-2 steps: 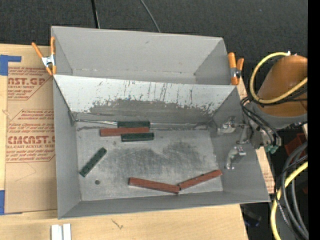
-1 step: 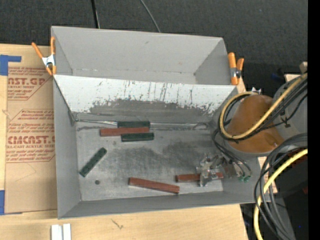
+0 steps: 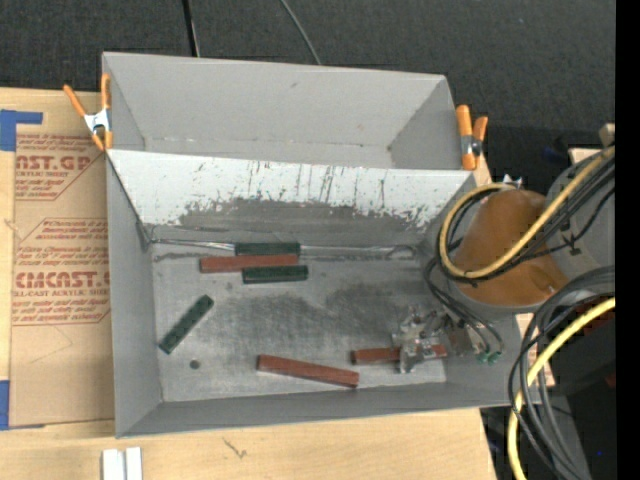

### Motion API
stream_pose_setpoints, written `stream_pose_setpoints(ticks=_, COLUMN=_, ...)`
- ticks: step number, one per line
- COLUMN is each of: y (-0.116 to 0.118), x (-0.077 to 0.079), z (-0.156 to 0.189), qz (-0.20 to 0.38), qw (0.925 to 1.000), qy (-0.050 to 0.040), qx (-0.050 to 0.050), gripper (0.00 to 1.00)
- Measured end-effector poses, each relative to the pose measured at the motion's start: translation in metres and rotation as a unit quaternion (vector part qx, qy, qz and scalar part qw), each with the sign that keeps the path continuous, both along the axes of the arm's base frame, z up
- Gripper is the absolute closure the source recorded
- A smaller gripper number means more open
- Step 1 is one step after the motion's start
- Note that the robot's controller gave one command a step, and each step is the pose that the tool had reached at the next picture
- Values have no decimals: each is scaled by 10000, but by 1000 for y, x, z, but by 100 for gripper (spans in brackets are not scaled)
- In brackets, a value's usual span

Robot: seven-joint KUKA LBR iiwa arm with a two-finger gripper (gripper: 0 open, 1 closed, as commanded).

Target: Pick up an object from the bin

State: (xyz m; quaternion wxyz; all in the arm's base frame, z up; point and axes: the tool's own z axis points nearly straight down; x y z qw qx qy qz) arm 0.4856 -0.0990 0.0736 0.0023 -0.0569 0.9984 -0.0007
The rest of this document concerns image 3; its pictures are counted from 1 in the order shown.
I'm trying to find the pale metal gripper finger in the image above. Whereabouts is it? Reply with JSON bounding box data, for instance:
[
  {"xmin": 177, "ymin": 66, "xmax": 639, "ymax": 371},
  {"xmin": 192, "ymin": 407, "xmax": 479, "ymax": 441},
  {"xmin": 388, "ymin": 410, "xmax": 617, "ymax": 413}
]
[
  {"xmin": 391, "ymin": 306, "xmax": 447, "ymax": 344},
  {"xmin": 396, "ymin": 338, "xmax": 443, "ymax": 375}
]

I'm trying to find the red-brown block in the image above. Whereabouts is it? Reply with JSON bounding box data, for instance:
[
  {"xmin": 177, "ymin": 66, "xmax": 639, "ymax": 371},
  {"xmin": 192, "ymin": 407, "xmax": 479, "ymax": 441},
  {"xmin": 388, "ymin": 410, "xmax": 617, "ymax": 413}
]
[
  {"xmin": 255, "ymin": 353, "xmax": 362, "ymax": 390},
  {"xmin": 350, "ymin": 343, "xmax": 449, "ymax": 367},
  {"xmin": 198, "ymin": 253, "xmax": 301, "ymax": 275}
]

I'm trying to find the dark green flat block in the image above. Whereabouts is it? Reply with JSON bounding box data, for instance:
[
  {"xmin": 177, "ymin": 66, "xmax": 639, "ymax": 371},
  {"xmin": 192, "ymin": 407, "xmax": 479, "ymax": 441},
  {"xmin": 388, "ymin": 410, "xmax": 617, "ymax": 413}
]
[
  {"xmin": 157, "ymin": 294, "xmax": 216, "ymax": 356},
  {"xmin": 233, "ymin": 241, "xmax": 303, "ymax": 258},
  {"xmin": 241, "ymin": 264, "xmax": 310, "ymax": 286}
]

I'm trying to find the brown cardboard board red print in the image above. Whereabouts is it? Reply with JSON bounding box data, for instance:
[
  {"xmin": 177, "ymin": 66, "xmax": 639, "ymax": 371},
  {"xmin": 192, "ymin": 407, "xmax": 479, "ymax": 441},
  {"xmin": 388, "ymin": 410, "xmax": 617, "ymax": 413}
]
[{"xmin": 0, "ymin": 86, "xmax": 118, "ymax": 431}]

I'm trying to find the grey metal bin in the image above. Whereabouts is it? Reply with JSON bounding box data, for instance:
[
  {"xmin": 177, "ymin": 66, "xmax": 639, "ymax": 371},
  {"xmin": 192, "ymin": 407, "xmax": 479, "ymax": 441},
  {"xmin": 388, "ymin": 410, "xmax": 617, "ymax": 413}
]
[{"xmin": 101, "ymin": 51, "xmax": 544, "ymax": 440}]

